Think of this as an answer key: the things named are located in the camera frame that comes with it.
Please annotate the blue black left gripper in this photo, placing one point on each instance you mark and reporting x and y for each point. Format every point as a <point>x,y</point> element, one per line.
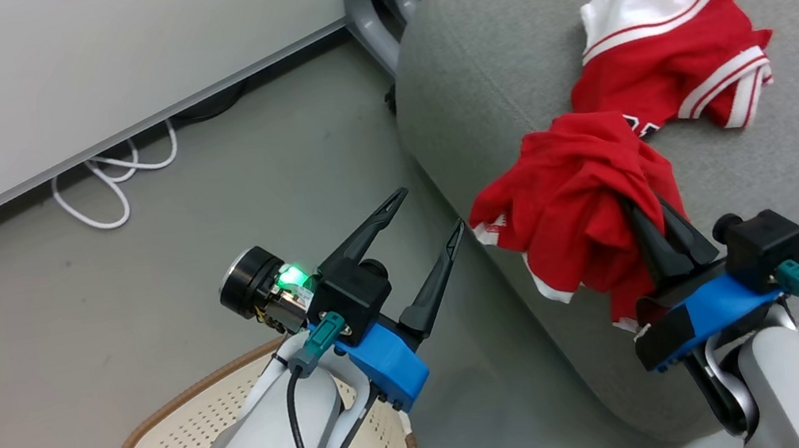
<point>389,362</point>

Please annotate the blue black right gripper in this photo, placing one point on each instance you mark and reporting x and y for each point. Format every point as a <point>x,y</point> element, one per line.
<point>718,310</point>

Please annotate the red garment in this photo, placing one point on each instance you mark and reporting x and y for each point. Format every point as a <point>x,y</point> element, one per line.
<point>582,211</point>

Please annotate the grey fabric sofa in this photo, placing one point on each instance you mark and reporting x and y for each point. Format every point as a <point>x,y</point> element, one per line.
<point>762,183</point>

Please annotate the red and white jersey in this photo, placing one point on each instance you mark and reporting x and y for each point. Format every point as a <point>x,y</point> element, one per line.
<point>662,62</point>

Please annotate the cream laundry basket brown rim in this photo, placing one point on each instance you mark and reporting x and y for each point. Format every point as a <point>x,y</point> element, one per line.
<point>178,443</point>

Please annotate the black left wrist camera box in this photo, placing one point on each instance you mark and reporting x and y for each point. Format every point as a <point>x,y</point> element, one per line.
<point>355,295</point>

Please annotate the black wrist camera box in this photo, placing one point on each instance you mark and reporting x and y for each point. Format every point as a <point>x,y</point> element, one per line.
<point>355,295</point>
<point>763,238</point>

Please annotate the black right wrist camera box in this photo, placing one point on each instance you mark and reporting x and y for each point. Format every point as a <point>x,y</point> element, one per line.
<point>763,238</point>

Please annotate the teal left camera connector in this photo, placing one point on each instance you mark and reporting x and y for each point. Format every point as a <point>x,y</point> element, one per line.
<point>321,336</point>

